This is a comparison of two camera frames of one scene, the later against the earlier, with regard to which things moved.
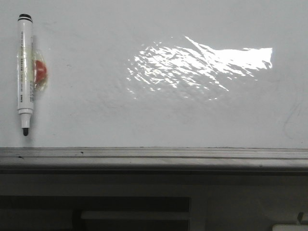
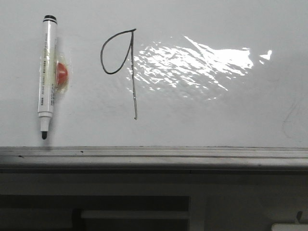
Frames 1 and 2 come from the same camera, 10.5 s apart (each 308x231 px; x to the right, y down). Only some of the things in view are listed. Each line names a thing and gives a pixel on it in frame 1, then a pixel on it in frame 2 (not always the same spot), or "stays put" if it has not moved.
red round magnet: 40,70 → 61,73
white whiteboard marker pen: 25,71 → 48,73
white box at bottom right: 290,227 stays put
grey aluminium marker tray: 153,160 stays put
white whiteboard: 173,74 stays put
